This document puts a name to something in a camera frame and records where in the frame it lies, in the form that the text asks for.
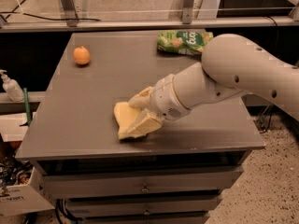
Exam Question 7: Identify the black cable on ledge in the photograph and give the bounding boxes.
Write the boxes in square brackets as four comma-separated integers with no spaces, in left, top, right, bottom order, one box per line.
[0,11,102,22]

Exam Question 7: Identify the green snack bag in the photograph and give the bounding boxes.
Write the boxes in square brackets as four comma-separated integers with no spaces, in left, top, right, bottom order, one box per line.
[157,31,214,55]

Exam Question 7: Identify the orange fruit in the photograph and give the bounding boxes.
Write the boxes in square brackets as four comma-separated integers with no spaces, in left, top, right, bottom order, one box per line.
[73,47,91,65]

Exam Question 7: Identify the white pump bottle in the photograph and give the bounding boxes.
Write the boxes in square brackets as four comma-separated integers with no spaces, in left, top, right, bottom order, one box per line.
[0,70,24,102]

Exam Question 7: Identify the green stick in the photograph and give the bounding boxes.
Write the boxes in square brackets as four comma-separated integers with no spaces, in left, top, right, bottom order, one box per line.
[23,88,32,127]

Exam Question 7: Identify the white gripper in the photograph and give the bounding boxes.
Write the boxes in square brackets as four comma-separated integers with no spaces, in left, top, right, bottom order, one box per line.
[118,74,191,138]

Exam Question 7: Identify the white cardboard box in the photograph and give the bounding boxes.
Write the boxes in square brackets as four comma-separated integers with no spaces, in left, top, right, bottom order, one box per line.
[0,168,54,217]

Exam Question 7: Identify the grey drawer cabinet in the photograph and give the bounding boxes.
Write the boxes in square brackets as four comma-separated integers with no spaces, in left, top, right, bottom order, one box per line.
[18,31,263,224]

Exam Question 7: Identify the left metal bracket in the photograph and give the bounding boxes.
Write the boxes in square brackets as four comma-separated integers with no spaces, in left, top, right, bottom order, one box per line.
[60,0,78,27]

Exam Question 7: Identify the top drawer handle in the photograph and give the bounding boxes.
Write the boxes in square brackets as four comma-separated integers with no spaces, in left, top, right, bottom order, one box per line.
[141,183,150,193]

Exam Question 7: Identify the yellow wavy sponge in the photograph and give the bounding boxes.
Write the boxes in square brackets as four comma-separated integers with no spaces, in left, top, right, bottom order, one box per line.
[114,102,150,140]

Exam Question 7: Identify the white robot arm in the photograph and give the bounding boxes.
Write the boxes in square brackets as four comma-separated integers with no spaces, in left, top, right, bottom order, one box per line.
[114,34,299,140]

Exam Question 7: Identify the drawer handle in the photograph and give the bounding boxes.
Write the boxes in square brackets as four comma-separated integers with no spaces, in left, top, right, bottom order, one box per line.
[141,183,150,193]
[143,207,151,216]

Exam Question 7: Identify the right metal bracket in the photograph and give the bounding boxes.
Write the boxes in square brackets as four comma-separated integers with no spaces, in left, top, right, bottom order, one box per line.
[182,0,194,24]

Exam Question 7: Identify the black cables under cabinet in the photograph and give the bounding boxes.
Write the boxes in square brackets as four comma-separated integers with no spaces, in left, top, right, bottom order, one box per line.
[54,199,82,224]

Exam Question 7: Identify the metal bracket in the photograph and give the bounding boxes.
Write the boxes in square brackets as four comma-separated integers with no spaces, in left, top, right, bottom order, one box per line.
[182,0,194,24]
[60,0,78,27]

